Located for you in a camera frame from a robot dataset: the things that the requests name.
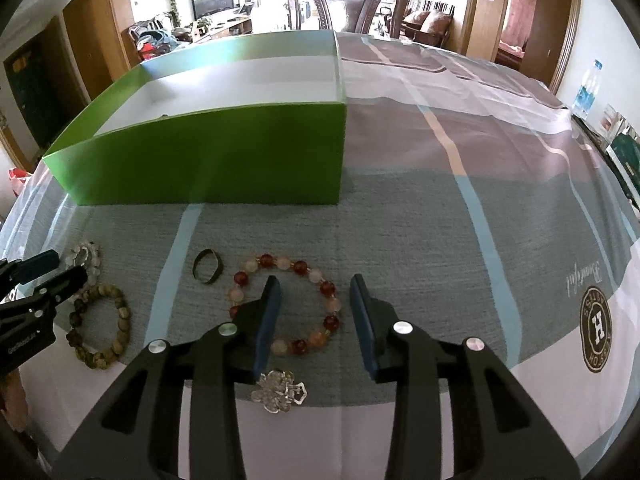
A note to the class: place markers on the green cardboard box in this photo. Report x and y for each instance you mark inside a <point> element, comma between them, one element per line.
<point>255,119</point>

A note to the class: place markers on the clear plastic water bottle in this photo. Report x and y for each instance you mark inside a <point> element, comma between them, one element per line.
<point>587,92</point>

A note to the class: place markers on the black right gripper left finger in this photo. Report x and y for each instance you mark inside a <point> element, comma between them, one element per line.
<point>256,322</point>

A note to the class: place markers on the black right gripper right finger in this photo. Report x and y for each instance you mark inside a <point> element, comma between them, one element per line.
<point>374,319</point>

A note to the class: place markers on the teal and white package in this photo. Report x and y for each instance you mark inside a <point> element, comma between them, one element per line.
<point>624,153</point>

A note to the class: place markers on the black ring band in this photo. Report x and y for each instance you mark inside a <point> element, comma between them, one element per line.
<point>207,266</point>

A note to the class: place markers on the chair with piled clothes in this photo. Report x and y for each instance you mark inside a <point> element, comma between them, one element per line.
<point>152,39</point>

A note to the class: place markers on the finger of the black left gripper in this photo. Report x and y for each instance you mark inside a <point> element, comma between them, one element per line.
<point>57,289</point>
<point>20,272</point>

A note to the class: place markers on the person's left hand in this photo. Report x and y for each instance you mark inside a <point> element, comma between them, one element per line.
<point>14,406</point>

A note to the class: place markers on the striped patchwork tablecloth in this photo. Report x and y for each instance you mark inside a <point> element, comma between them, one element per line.
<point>469,199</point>

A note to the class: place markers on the wooden tv cabinet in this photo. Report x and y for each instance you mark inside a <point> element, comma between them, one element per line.
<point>207,30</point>

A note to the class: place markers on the brown leather sofa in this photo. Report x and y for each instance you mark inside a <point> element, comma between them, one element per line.
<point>429,27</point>

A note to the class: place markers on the silver flower brooch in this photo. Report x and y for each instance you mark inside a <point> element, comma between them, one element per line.
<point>278,391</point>

